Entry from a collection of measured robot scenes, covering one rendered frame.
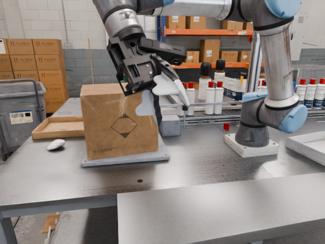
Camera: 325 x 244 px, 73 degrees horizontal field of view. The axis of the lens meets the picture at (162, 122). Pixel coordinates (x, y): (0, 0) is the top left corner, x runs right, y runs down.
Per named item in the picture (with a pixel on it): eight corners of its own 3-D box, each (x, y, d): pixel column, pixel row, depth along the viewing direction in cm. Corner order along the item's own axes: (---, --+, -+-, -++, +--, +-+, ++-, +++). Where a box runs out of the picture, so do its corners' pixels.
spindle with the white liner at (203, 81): (207, 100, 172) (210, 61, 163) (211, 103, 164) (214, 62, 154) (196, 101, 171) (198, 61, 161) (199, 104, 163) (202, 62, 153)
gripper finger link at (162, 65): (170, 95, 43) (147, 75, 48) (178, 92, 44) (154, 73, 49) (173, 74, 40) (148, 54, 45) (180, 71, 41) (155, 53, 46)
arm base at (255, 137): (254, 131, 113) (257, 113, 109) (276, 144, 99) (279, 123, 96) (228, 136, 109) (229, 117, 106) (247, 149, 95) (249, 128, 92)
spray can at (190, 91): (192, 113, 141) (194, 81, 135) (195, 115, 137) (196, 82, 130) (184, 114, 141) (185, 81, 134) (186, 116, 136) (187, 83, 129)
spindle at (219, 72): (220, 90, 206) (223, 58, 196) (225, 92, 197) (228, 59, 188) (211, 91, 204) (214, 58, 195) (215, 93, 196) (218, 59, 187)
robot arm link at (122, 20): (131, 29, 54) (141, 4, 46) (139, 45, 53) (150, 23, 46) (102, 34, 50) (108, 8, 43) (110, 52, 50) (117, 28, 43)
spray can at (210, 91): (211, 112, 143) (214, 80, 137) (214, 114, 139) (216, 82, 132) (203, 113, 143) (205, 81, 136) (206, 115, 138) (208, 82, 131)
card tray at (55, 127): (97, 120, 143) (96, 114, 142) (92, 136, 119) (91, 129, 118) (48, 123, 139) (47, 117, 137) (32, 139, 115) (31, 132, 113)
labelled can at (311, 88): (307, 107, 154) (313, 78, 148) (313, 109, 149) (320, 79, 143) (300, 108, 153) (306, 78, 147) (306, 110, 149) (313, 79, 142)
